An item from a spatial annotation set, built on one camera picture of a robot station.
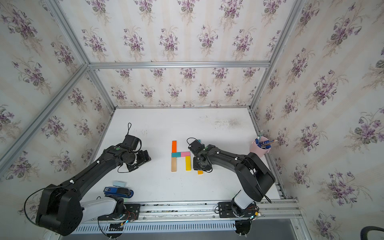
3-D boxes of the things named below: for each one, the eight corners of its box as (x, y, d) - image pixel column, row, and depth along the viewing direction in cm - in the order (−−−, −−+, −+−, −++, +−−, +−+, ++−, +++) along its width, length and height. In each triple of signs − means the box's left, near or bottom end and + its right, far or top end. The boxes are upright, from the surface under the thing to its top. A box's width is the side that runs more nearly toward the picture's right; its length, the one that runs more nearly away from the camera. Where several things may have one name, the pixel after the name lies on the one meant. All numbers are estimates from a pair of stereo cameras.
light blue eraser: (114, 186, 83) (112, 184, 81) (116, 182, 85) (114, 180, 83) (125, 187, 83) (123, 186, 81) (126, 183, 84) (125, 181, 82)
